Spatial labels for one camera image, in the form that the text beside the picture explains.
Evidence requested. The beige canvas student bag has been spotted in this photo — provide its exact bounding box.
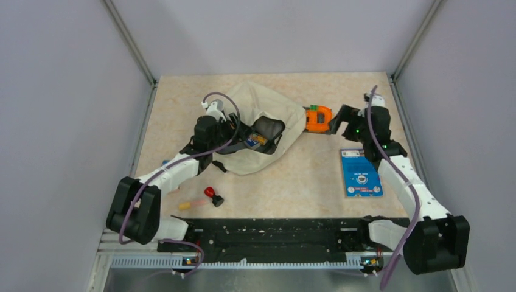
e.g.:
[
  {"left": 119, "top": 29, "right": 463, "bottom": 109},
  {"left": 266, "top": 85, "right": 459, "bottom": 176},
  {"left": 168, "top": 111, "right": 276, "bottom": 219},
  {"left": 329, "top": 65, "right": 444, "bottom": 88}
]
[{"left": 202, "top": 81, "right": 305, "bottom": 175}]

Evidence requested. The black square pad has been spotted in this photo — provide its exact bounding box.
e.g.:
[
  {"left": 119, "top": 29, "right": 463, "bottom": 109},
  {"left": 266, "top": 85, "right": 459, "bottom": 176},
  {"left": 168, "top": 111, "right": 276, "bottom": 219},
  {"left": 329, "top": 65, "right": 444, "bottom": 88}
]
[{"left": 306, "top": 105, "right": 335, "bottom": 136}]

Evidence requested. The orange tape dispenser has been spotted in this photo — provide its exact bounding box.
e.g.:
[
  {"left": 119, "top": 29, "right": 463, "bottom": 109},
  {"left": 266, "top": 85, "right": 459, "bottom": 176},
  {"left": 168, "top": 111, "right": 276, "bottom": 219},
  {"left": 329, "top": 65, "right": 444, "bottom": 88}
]
[{"left": 304, "top": 103, "right": 334, "bottom": 134}]

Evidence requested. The red black stamp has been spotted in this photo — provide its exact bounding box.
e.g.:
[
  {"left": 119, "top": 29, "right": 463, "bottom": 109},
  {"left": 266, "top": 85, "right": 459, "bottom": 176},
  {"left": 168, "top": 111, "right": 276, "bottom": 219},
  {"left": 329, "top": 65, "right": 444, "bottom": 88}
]
[{"left": 204, "top": 187, "right": 225, "bottom": 207}]

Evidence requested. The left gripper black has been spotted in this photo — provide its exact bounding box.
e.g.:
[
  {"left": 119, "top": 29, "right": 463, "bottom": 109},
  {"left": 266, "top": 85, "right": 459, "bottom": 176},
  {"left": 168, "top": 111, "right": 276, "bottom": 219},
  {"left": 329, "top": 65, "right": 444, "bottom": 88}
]
[{"left": 209, "top": 113, "right": 254, "bottom": 151}]

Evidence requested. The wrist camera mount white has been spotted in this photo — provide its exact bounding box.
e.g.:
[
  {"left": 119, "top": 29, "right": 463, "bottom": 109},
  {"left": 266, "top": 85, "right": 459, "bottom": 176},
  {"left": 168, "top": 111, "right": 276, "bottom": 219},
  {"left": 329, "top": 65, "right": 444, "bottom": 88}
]
[
  {"left": 364, "top": 92, "right": 386, "bottom": 108},
  {"left": 201, "top": 99, "right": 227, "bottom": 122}
]

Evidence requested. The light blue book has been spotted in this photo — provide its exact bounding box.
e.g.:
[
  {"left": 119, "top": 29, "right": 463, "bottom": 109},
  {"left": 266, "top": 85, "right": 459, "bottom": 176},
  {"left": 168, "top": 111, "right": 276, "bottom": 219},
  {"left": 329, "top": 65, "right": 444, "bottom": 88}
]
[{"left": 340, "top": 148, "right": 383, "bottom": 198}]

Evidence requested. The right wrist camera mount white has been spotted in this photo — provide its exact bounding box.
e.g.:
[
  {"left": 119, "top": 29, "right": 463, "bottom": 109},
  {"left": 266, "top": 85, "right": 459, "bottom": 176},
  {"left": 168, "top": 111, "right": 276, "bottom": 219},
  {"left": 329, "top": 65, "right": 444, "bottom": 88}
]
[{"left": 364, "top": 92, "right": 386, "bottom": 108}]

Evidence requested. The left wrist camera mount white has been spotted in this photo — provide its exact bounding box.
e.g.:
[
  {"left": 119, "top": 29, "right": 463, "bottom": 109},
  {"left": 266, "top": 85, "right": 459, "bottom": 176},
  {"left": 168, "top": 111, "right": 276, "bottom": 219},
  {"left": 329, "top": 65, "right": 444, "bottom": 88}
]
[{"left": 201, "top": 99, "right": 227, "bottom": 122}]

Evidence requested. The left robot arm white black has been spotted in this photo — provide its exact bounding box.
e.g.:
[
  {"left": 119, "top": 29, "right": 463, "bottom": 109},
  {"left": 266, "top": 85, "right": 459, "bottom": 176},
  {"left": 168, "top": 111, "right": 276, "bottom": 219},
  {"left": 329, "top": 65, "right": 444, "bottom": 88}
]
[{"left": 106, "top": 113, "right": 241, "bottom": 245}]

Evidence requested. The yellow pink highlighter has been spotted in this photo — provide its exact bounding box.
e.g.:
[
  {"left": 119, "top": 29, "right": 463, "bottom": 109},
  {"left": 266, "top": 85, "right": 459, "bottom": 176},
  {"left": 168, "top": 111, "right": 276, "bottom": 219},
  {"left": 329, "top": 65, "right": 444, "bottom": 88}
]
[{"left": 178, "top": 199, "right": 209, "bottom": 211}]

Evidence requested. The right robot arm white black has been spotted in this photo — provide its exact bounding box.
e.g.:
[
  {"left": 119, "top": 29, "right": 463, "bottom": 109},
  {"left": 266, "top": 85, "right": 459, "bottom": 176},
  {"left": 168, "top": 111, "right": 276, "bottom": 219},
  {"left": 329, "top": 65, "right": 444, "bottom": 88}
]
[{"left": 329, "top": 105, "right": 470, "bottom": 275}]

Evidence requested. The orange treehouse book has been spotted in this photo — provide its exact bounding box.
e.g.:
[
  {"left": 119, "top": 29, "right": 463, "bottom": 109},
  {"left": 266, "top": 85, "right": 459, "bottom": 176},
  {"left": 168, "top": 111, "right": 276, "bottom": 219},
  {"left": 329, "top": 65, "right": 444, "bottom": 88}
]
[{"left": 253, "top": 133, "right": 268, "bottom": 145}]

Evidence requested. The blue 91-storey treehouse book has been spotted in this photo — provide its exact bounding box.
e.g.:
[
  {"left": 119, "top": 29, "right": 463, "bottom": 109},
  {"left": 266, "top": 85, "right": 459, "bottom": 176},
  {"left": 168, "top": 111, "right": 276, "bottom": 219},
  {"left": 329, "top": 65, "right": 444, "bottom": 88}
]
[{"left": 245, "top": 136, "right": 261, "bottom": 150}]

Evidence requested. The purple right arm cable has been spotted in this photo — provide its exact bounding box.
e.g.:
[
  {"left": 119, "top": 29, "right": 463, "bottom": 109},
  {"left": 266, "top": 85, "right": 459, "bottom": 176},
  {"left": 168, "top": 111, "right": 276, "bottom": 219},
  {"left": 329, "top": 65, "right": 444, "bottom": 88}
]
[{"left": 366, "top": 85, "right": 422, "bottom": 291}]

